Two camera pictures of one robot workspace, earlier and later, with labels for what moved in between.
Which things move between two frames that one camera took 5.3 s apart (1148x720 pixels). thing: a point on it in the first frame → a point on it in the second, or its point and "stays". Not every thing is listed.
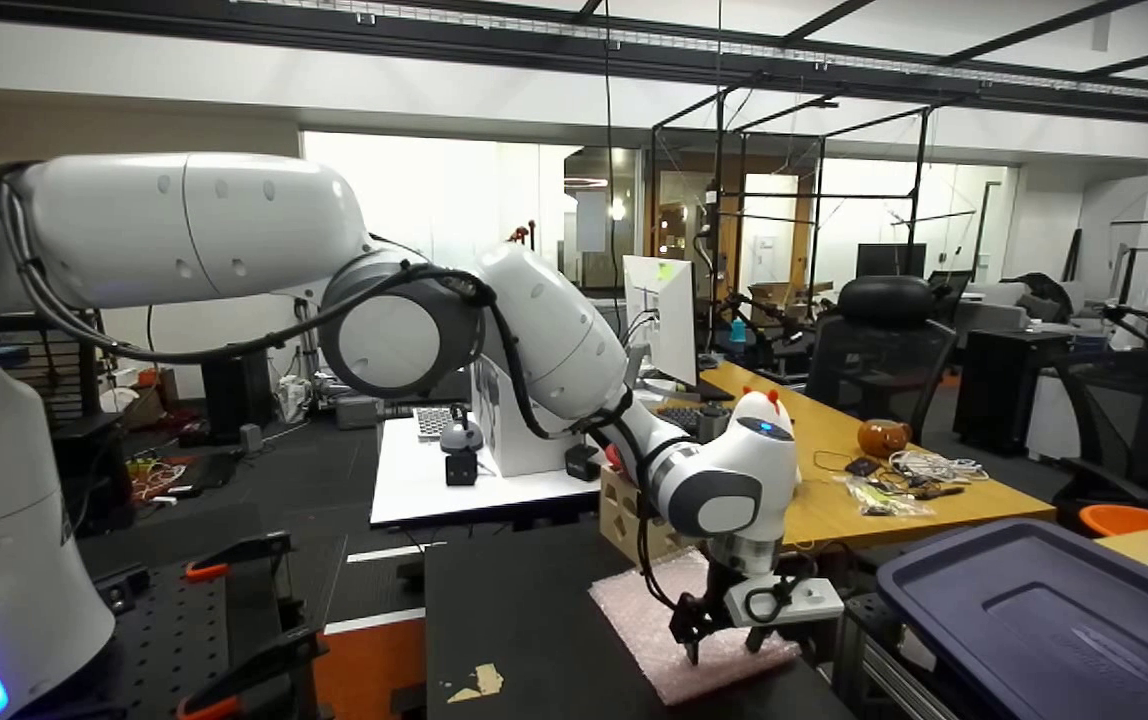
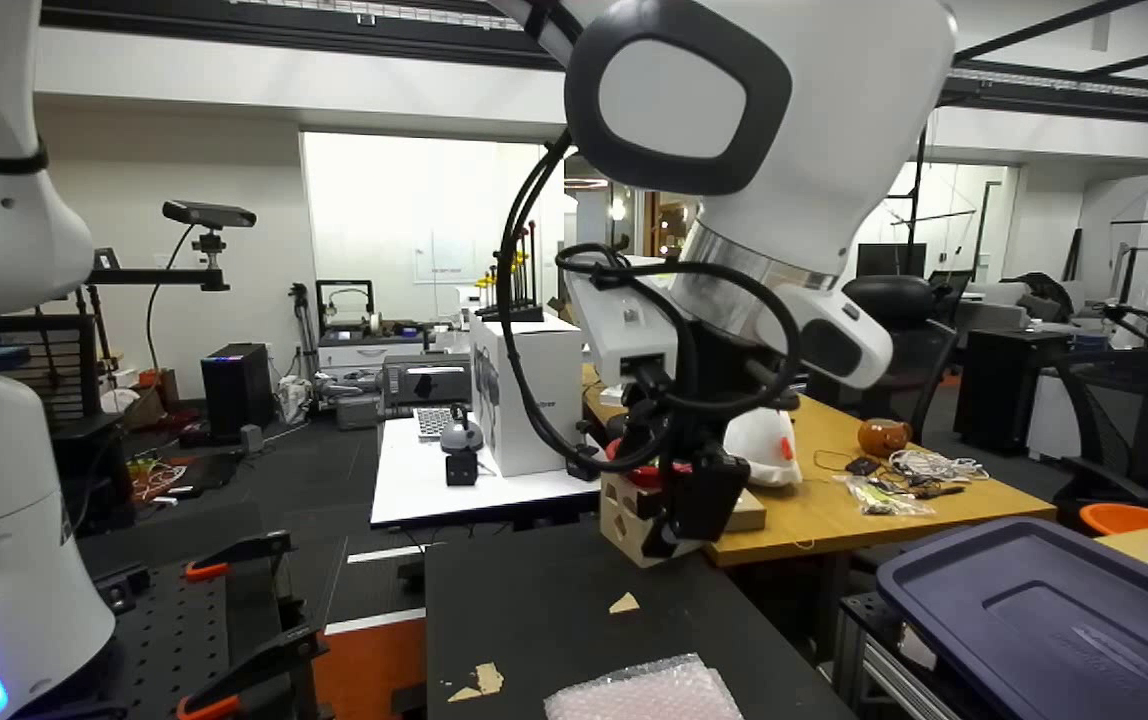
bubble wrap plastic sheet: (637, 608) → (649, 688)
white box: (505, 432) stays
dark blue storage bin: (1058, 624) stays
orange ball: (887, 437) stays
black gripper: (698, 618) → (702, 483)
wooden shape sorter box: (621, 510) stays
